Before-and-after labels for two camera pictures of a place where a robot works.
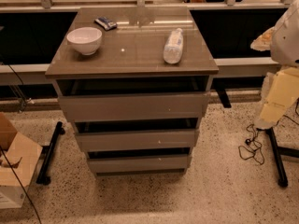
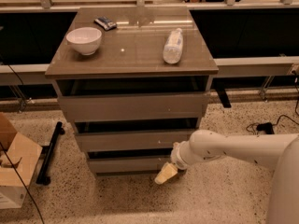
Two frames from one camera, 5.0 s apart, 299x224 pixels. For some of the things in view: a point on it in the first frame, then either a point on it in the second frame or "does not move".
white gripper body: x=286 y=42 to x=177 y=158
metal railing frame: x=35 y=19 does not move
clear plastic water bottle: x=174 y=47 does not move
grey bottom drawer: x=139 y=163 does not move
